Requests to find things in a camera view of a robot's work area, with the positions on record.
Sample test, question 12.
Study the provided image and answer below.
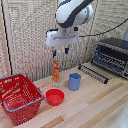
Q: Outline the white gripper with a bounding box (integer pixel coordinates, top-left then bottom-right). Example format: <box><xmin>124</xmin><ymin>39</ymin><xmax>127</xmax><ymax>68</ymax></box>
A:
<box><xmin>44</xmin><ymin>28</ymin><xmax>80</xmax><ymax>58</ymax></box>

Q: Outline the orange mac and cheese carton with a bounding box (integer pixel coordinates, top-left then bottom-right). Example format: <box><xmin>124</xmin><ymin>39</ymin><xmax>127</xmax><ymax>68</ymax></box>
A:
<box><xmin>52</xmin><ymin>60</ymin><xmax>62</xmax><ymax>89</ymax></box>

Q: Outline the blue plastic cup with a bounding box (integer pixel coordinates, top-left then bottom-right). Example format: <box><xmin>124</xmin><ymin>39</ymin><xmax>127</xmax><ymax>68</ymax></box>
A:
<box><xmin>67</xmin><ymin>72</ymin><xmax>82</xmax><ymax>92</ymax></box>

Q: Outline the black oven rack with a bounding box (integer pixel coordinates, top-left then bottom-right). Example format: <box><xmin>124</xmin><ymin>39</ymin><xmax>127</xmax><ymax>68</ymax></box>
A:
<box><xmin>77</xmin><ymin>64</ymin><xmax>110</xmax><ymax>85</ymax></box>

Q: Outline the red plastic bowl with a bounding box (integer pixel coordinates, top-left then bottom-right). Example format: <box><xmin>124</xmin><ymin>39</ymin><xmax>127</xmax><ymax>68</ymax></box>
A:
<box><xmin>45</xmin><ymin>88</ymin><xmax>66</xmax><ymax>107</ymax></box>

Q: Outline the black toaster oven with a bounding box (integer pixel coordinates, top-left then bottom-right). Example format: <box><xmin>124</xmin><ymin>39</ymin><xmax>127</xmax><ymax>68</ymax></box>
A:
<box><xmin>90</xmin><ymin>37</ymin><xmax>128</xmax><ymax>80</ymax></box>

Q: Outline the red plastic shopping basket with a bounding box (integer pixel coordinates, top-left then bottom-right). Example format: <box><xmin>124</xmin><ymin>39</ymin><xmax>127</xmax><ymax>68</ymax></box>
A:
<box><xmin>0</xmin><ymin>73</ymin><xmax>45</xmax><ymax>127</ymax></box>

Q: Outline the black cable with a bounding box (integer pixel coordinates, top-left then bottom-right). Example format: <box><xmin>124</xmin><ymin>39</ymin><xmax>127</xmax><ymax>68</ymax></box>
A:
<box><xmin>79</xmin><ymin>18</ymin><xmax>128</xmax><ymax>38</ymax></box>

